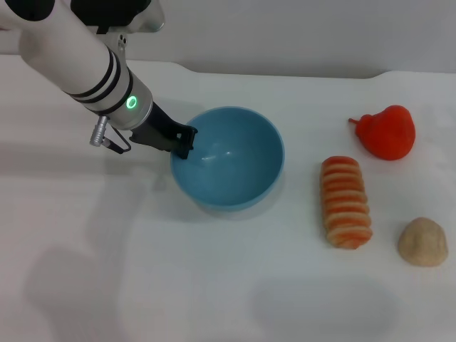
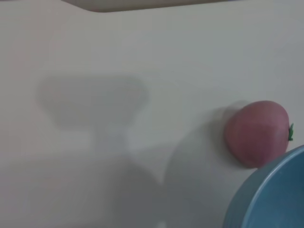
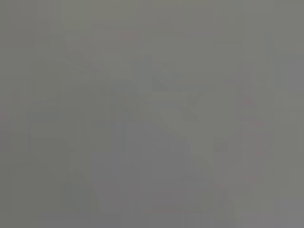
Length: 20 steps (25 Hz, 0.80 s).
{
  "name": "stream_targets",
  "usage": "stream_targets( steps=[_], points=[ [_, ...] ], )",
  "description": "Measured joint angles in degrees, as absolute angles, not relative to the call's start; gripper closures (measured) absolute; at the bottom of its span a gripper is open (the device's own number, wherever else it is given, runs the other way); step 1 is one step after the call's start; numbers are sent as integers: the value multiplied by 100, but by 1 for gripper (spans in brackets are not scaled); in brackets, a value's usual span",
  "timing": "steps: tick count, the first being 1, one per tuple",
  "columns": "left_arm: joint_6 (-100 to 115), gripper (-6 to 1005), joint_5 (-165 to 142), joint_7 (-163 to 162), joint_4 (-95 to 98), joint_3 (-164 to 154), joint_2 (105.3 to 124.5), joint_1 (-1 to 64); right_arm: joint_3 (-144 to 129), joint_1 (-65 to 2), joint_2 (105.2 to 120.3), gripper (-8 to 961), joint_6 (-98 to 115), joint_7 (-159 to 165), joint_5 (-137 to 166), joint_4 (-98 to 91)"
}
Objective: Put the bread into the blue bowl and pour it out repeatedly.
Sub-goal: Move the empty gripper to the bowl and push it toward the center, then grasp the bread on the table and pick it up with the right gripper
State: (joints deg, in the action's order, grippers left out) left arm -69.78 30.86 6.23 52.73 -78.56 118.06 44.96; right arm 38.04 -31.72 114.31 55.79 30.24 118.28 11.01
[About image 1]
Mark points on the beige round bun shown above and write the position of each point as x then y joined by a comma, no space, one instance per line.
423,242

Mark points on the red pepper toy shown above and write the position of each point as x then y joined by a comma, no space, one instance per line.
390,133

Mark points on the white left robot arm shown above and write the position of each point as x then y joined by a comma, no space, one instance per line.
71,53

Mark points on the blue plastic bowl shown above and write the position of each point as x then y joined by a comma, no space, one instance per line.
235,171

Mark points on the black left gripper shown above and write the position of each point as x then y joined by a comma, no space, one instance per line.
156,133

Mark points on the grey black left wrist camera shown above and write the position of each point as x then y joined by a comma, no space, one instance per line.
117,14

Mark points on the orange striped bread loaf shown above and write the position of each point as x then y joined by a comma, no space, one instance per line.
345,203

